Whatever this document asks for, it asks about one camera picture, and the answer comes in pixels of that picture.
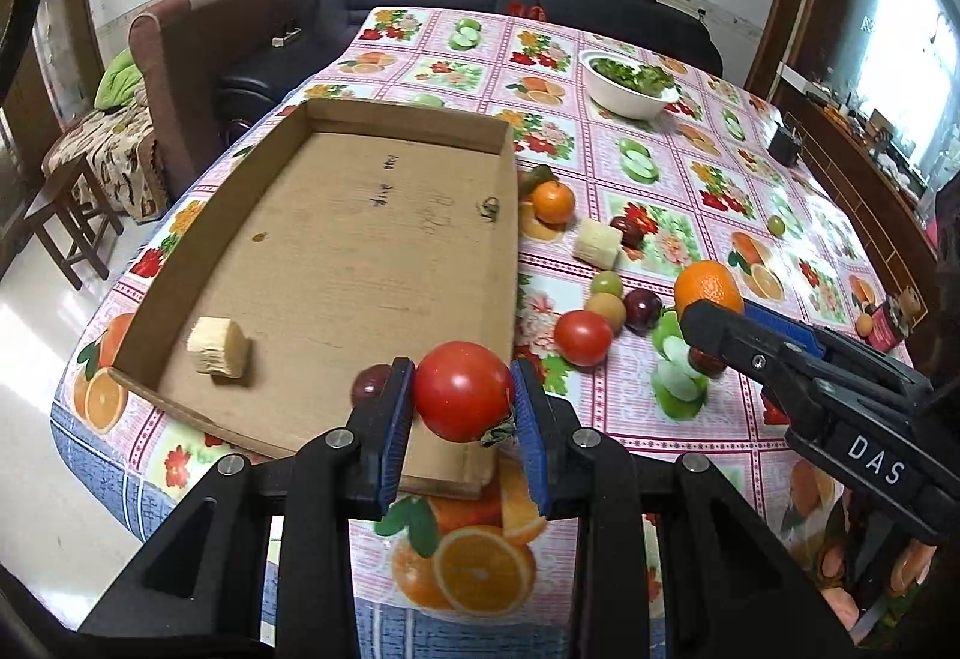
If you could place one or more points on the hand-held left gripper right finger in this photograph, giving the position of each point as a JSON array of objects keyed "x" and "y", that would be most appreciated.
[{"x": 529, "y": 438}]

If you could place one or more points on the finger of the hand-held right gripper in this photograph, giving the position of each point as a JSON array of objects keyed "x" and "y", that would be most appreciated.
[
  {"x": 724, "y": 333},
  {"x": 780, "y": 323}
]

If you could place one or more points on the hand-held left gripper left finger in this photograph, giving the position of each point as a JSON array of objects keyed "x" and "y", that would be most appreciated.
[{"x": 394, "y": 438}]

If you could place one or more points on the large orange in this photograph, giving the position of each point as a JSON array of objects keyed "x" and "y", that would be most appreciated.
[{"x": 707, "y": 284}]

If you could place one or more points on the red tomato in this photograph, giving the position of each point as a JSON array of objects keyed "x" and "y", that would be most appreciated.
[
  {"x": 583, "y": 337},
  {"x": 461, "y": 391}
]

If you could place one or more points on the large dark purple plum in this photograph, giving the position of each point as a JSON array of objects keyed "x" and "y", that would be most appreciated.
[{"x": 643, "y": 312}]

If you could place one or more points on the yellow brown round fruit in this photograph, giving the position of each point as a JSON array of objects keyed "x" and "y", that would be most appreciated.
[{"x": 606, "y": 312}]

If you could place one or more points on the peeled banana piece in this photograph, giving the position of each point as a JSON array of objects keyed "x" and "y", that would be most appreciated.
[
  {"x": 217, "y": 348},
  {"x": 598, "y": 244}
]

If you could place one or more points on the shallow cardboard box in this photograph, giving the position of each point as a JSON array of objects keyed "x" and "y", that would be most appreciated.
[{"x": 337, "y": 239}]

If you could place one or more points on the small mandarin orange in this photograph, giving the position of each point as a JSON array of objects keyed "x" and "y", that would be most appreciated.
[{"x": 553, "y": 203}]

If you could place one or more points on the dark red jar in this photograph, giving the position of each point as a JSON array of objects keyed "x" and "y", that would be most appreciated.
[{"x": 889, "y": 323}]

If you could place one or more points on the small dark red plum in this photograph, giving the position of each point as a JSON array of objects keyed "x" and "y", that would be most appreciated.
[{"x": 626, "y": 231}]

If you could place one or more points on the wooden sideboard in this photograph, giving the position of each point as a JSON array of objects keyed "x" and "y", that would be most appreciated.
[{"x": 855, "y": 164}]

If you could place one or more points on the small black container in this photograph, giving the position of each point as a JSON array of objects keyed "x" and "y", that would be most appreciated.
[{"x": 785, "y": 146}]

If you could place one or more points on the person's dark clothing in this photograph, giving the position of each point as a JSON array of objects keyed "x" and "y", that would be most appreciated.
[{"x": 946, "y": 254}]

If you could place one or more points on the white bowl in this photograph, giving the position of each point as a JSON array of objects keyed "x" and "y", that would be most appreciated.
[{"x": 626, "y": 100}]

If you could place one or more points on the fruit and flower print tablecloth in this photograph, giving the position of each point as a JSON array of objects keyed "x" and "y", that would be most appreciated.
[{"x": 570, "y": 130}]

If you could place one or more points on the green leafy vegetables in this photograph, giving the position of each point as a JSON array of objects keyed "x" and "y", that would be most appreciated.
[{"x": 634, "y": 75}]

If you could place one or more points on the bright window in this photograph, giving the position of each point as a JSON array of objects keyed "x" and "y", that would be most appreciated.
[{"x": 900, "y": 51}]

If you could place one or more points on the red bag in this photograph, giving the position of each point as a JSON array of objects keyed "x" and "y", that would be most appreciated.
[{"x": 529, "y": 11}]

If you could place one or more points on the wooden stool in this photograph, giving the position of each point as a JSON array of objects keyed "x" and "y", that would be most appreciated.
[{"x": 67, "y": 216}]

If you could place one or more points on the patterned floral blanket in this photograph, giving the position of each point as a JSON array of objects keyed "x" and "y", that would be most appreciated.
[{"x": 112, "y": 156}]

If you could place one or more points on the small metallic object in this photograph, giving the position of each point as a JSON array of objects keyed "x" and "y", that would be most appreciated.
[{"x": 286, "y": 35}]

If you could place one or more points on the brown armchair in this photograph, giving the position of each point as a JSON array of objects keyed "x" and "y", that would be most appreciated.
[{"x": 195, "y": 51}]

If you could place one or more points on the green cushion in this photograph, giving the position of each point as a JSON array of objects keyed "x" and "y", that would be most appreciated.
[{"x": 118, "y": 80}]

